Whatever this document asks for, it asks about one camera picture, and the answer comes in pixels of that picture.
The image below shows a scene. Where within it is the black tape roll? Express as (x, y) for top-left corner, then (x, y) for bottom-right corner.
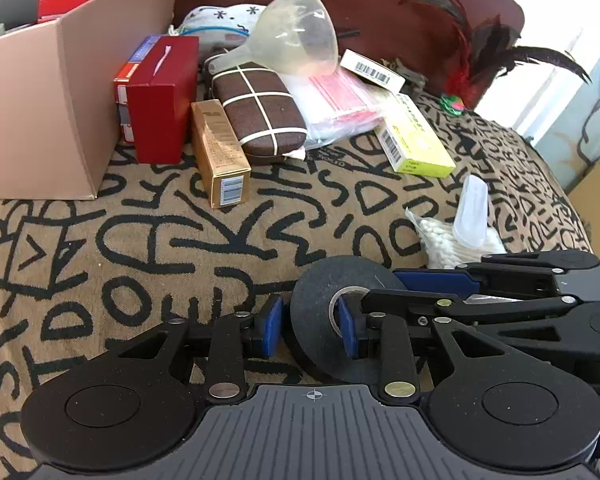
(285, 256), (404, 385)

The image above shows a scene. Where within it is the cotton swab bag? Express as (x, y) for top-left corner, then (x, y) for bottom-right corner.
(405, 208), (506, 270)

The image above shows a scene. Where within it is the gold slim box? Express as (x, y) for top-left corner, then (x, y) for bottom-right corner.
(192, 100), (251, 209)

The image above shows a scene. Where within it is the yellow green medicine box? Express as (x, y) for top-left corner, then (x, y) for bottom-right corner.
(370, 88), (455, 178)

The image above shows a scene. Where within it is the brown checked glasses case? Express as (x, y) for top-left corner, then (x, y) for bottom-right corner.
(202, 49), (308, 165)

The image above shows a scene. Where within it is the pink packet plastic bag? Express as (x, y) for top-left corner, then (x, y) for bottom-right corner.
(279, 68), (396, 151)

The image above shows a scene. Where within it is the grey hair claw clip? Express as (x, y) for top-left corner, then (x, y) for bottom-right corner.
(381, 58), (428, 99)

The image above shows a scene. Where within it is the white orange medicine box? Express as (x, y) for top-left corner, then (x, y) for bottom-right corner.
(340, 49), (406, 94)

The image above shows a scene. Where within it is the small red box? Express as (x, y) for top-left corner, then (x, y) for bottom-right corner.
(126, 36), (199, 165)

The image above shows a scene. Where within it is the black red feather toy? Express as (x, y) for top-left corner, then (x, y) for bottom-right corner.
(400, 0), (592, 110)

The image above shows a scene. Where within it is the clear plastic funnel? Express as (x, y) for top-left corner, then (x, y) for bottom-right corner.
(209, 0), (338, 77)

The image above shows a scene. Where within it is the red white blue carton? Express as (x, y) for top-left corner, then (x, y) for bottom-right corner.
(112, 34), (162, 148)

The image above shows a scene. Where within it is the cardboard storage box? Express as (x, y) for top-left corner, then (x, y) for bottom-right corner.
(0, 0), (174, 200)

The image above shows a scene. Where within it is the white patterned pouch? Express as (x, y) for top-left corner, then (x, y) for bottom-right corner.
(168, 3), (265, 60)

